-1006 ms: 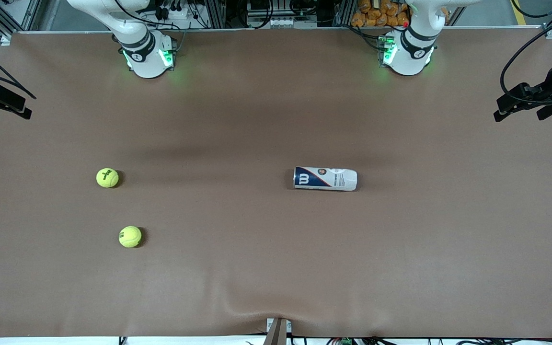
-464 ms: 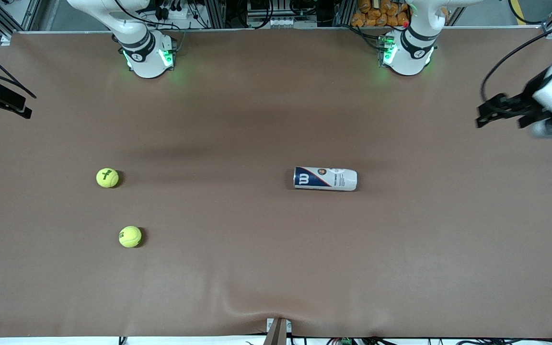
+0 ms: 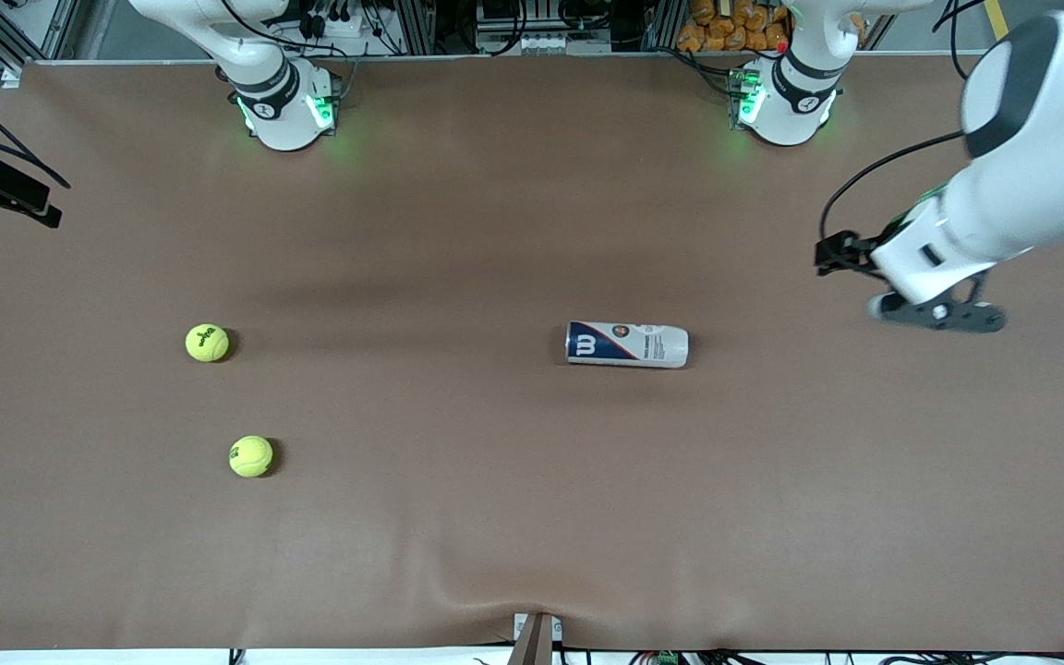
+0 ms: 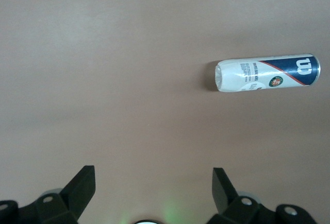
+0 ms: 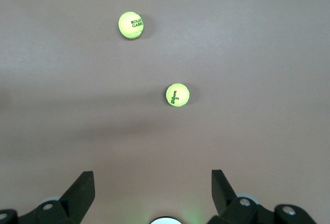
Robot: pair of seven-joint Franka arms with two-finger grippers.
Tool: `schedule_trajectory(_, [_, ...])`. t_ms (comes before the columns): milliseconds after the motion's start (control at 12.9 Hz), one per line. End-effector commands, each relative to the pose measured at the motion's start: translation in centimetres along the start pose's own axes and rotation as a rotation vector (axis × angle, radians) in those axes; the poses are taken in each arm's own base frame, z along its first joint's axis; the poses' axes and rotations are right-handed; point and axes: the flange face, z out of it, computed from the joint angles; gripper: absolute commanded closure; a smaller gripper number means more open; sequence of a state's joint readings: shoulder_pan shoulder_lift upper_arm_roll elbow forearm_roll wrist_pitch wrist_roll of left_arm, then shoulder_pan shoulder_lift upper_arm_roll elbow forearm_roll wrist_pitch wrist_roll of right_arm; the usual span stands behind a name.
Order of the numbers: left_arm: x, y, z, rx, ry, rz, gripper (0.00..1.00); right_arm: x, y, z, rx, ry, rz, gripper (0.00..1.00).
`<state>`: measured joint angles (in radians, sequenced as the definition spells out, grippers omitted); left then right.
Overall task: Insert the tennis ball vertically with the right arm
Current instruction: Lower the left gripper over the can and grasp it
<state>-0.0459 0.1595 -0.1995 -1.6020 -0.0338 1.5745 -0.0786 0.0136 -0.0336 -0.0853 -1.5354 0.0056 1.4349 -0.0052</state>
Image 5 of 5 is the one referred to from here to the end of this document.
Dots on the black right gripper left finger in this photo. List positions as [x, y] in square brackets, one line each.
[74, 198]

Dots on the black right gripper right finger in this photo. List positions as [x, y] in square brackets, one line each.
[224, 198]

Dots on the tennis ball Wilson 3 print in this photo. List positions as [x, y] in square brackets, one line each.
[180, 94]

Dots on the tennis ball Roland Garros print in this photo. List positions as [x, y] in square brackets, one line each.
[127, 24]

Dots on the brown table mat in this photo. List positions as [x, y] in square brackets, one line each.
[232, 54]

